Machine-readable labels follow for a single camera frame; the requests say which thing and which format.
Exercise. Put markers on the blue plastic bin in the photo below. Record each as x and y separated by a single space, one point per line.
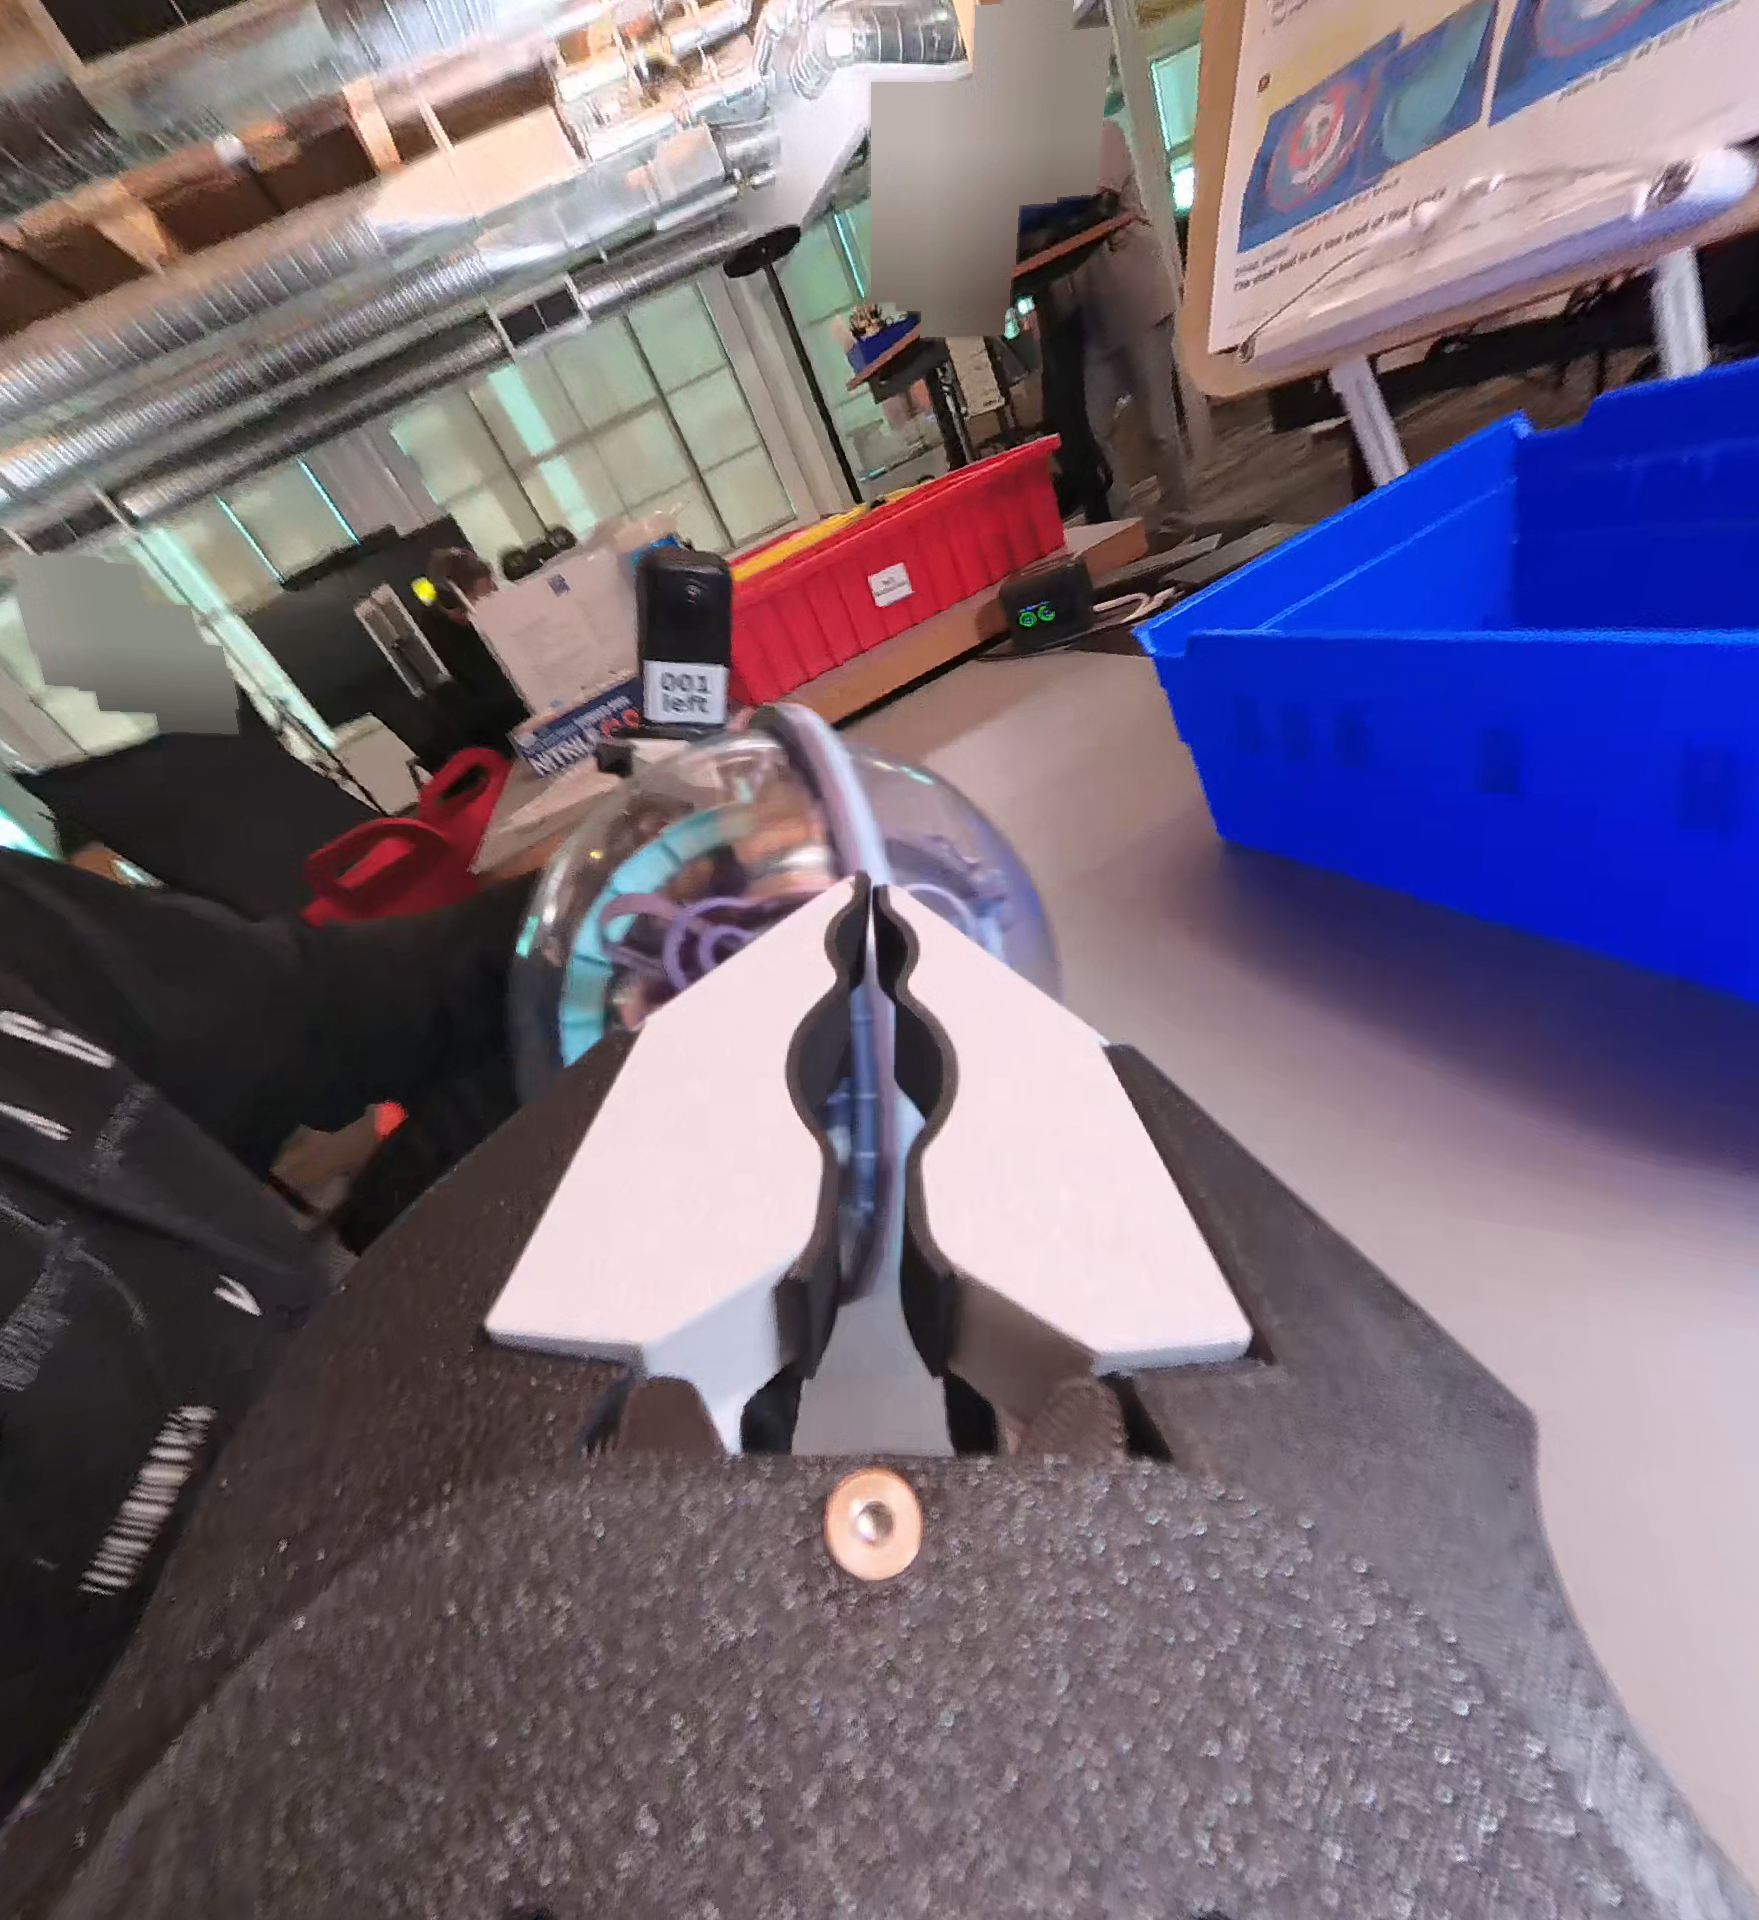
1540 690

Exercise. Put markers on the blue white glove box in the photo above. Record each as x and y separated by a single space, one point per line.
573 737

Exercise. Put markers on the clear plastic maze ball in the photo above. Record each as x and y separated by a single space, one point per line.
641 899

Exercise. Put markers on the silver ventilation duct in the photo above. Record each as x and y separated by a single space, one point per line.
310 271

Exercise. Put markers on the red plastic bin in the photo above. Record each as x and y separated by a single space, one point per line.
895 572

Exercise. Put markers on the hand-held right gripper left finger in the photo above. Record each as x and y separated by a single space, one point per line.
671 1186

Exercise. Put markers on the small black digital timer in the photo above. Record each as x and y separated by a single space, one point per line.
1047 602

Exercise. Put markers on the white printed sign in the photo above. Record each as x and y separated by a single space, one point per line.
556 637

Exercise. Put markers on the wooden instruction board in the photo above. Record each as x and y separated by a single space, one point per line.
1510 151

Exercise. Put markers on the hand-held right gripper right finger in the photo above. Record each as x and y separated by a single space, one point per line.
1076 1186

